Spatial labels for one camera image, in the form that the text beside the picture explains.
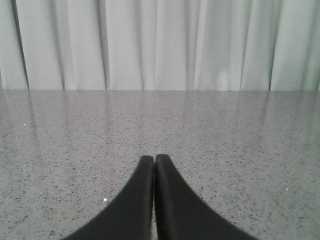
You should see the white pleated curtain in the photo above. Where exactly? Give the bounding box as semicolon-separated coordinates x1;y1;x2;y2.
0;0;320;91

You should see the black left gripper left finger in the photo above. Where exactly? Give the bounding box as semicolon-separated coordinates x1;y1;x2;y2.
65;155;154;240

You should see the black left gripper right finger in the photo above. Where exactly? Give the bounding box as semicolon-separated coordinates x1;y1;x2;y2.
155;154;253;240

